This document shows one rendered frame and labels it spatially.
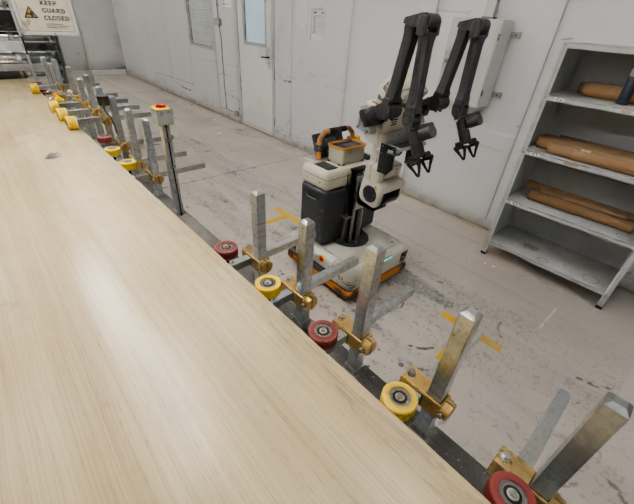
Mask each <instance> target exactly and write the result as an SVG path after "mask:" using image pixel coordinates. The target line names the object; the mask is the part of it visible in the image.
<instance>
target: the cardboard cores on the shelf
mask: <svg viewBox="0 0 634 504"><path fill-rule="evenodd" d="M622 88H623V86H617V85H610V84H603V83H596V82H589V81H588V82H581V83H580V84H579V86H578V88H577V91H576V93H580V94H581V95H582V96H588V97H594V98H600V99H606V100H612V101H616V100H617V98H618V96H619V94H620V92H621V90H622ZM629 103H630V104H634V94H633V96H632V98H631V100H630V102H629ZM536 146H538V147H541V148H545V149H547V151H546V152H547V153H550V154H554V155H557V156H561V157H564V158H568V159H572V160H575V161H579V162H583V163H586V164H590V165H593V166H597V167H601V168H604V169H608V170H612V171H615V172H619V173H622V174H626V175H630V176H633V177H634V152H632V151H628V150H623V149H619V148H615V147H611V146H607V145H602V144H598V143H594V142H590V141H586V140H582V139H577V138H573V137H569V136H565V135H560V136H555V135H551V134H547V133H546V134H545V135H544V136H543V135H540V136H539V138H538V139H537V141H536ZM525 187H526V188H529V189H531V190H530V192H529V194H528V196H527V199H530V200H533V201H536V202H539V203H542V204H545V205H548V206H551V207H554V208H557V209H560V210H562V211H565V212H568V213H571V214H574V215H577V216H580V217H583V218H586V219H589V220H592V221H595V222H598V223H600V224H603V225H606V226H609V227H612V228H615V229H618V230H621V231H624V232H627V233H631V232H632V230H633V229H634V214H633V213H630V212H627V211H624V210H621V209H618V208H615V207H612V206H609V205H606V204H603V203H600V202H597V201H594V200H591V199H588V198H584V197H581V196H578V195H575V194H572V193H569V192H566V191H563V190H560V189H557V188H554V187H551V186H548V185H545V184H542V183H539V182H536V181H533V180H530V179H529V180H528V181H527V182H526V184H525Z"/></svg>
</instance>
